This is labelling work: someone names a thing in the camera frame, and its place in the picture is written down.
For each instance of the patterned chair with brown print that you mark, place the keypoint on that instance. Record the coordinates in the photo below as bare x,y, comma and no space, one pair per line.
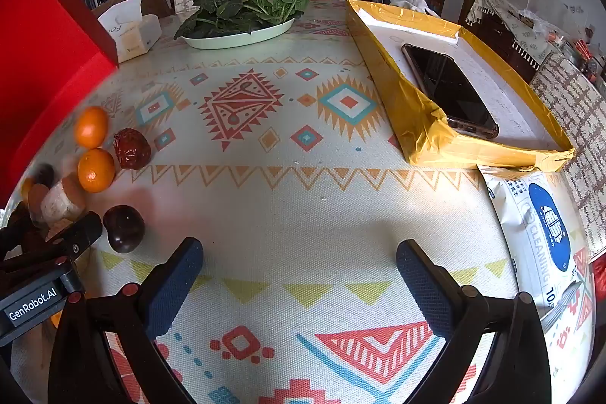
568,110

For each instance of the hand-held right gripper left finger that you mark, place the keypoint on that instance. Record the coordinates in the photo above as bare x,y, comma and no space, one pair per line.
176,285

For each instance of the dark purple plum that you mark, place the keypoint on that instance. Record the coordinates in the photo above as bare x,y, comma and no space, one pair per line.
123,228

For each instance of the pale green oval plate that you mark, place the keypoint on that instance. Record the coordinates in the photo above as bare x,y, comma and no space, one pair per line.
227,40

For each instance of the black smartphone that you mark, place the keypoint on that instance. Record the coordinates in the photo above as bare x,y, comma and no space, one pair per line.
449,87

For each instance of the patterned tablecloth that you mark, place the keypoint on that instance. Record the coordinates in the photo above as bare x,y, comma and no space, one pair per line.
284,195

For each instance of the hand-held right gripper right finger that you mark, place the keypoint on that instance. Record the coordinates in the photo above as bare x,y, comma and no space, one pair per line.
426,290

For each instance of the orange mandarin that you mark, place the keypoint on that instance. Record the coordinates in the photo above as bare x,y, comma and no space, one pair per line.
92,127
96,170

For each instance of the yellow taped cardboard box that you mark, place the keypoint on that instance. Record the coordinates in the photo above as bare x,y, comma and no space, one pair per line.
416,115

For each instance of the white cleaning wipes packet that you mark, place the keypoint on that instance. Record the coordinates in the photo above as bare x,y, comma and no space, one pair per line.
525,233

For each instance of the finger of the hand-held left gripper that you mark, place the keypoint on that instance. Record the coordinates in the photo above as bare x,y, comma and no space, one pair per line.
78,233
13,224

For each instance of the white tissue box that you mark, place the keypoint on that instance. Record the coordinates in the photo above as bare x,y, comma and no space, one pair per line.
135,37

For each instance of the beige rice cake block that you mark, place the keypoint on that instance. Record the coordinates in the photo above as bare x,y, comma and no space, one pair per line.
61,203

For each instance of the white fringed cloth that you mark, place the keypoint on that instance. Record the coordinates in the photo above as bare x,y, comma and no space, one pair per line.
516,20

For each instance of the dried red date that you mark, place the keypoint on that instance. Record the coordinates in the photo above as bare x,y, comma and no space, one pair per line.
131,148

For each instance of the spinach leaves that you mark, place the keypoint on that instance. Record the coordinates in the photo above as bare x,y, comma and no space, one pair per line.
236,11

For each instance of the red tray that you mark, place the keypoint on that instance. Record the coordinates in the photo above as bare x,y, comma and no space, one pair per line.
47,53

